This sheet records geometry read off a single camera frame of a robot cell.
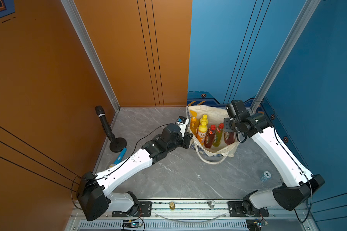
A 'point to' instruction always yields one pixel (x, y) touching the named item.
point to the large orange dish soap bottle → (194, 123)
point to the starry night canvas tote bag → (216, 116)
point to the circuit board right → (256, 224)
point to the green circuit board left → (132, 224)
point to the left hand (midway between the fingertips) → (192, 132)
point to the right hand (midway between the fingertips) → (229, 123)
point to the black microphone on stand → (117, 144)
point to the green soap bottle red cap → (217, 139)
